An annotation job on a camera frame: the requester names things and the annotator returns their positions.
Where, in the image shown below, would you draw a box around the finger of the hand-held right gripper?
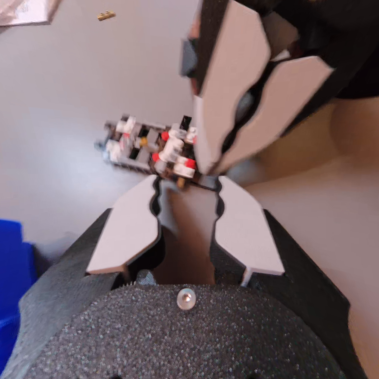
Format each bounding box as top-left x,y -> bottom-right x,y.
191,0 -> 272,176
220,55 -> 335,176

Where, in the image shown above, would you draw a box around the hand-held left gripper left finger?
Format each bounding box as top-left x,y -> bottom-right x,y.
86,175 -> 163,276

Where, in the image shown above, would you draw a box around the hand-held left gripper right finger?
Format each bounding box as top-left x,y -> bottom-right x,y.
210,175 -> 286,285

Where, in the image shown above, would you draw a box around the lego car model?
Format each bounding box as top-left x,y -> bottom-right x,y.
95,114 -> 218,191

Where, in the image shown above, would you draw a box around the blue plastic bin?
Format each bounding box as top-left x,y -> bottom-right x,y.
0,219 -> 37,368

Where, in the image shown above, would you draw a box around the white paper sheets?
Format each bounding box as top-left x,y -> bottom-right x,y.
0,0 -> 60,27

